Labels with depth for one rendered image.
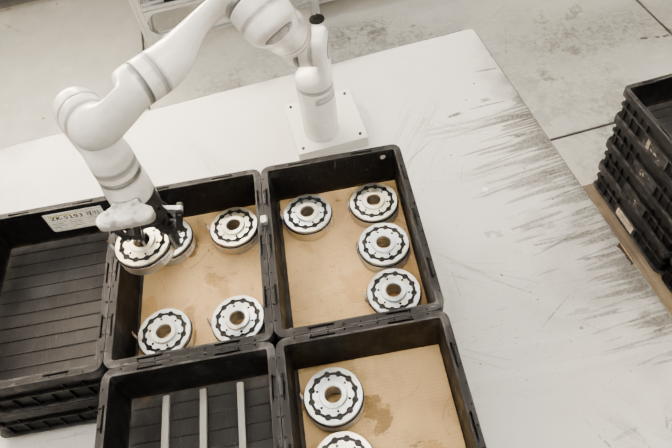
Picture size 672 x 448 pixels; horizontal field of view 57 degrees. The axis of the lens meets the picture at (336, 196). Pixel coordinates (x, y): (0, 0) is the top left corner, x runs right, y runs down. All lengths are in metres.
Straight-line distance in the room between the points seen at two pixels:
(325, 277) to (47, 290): 0.59
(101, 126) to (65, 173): 0.94
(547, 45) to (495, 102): 1.37
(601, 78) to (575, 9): 0.51
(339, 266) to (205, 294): 0.28
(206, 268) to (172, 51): 0.53
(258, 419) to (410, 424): 0.26
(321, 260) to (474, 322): 0.34
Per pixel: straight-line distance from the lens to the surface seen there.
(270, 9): 0.98
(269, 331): 1.09
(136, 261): 1.15
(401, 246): 1.24
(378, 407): 1.12
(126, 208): 1.02
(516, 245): 1.45
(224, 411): 1.17
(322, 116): 1.53
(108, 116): 0.91
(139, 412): 1.22
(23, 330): 1.41
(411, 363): 1.15
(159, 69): 0.94
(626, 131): 2.05
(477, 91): 1.77
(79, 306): 1.38
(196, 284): 1.30
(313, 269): 1.26
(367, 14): 3.28
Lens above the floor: 1.89
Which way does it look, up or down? 51 degrees down
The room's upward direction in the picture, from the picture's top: 10 degrees counter-clockwise
